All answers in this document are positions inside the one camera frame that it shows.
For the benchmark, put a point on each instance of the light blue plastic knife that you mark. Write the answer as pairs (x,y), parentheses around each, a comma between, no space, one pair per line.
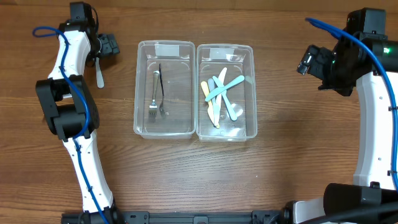
(231,112)

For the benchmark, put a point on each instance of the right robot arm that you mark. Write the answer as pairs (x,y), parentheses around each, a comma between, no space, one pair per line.
(364,61)

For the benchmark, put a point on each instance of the clear plastic container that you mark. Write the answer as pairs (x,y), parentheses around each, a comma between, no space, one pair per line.
(239,60)
(178,61)

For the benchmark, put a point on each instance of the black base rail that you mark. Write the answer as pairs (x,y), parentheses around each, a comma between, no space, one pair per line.
(140,217)

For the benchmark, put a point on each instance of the white rounded plastic fork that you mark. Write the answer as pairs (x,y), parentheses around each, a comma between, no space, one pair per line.
(99,75)

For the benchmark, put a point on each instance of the yellow plastic knife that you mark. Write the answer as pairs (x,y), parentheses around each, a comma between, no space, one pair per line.
(205,89)

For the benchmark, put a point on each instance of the large metal fork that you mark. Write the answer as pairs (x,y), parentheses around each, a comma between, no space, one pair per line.
(153,106)

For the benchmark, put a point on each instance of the black handled metal fork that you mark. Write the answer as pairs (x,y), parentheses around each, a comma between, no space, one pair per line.
(161,107)

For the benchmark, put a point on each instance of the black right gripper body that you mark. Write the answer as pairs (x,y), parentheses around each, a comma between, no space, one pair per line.
(310,61)

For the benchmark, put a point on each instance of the white plastic knife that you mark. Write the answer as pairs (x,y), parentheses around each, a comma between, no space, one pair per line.
(221,79)

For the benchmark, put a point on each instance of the pale grey-blue plastic knife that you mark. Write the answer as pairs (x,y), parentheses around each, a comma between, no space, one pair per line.
(211,86)

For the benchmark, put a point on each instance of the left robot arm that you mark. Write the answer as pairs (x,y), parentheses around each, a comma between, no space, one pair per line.
(71,114)

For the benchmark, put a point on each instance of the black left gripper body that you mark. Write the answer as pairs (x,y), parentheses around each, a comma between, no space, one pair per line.
(109,43)

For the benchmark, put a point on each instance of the clear right plastic container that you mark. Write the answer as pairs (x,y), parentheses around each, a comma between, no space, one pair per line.
(239,60)

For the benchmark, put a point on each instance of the mint green plastic knife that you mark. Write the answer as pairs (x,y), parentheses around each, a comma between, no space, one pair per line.
(219,90)

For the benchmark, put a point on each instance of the clear left plastic container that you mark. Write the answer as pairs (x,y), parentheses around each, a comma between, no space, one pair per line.
(178,61)

